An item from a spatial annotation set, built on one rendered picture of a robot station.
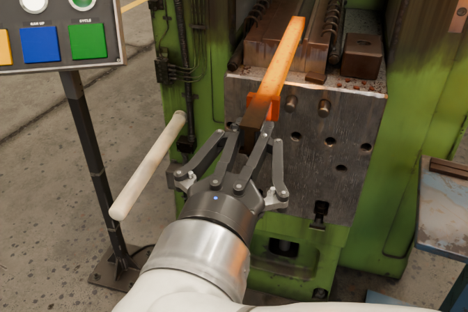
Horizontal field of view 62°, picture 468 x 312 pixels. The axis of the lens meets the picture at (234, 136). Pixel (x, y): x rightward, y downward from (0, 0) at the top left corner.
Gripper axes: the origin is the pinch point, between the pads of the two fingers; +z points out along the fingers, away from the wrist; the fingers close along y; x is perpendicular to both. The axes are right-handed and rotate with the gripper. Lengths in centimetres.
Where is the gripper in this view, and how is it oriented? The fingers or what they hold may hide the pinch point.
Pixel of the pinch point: (256, 122)
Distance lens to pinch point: 52.5
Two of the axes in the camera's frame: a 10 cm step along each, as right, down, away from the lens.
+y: 9.6, 1.6, -2.1
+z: 2.7, -6.0, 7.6
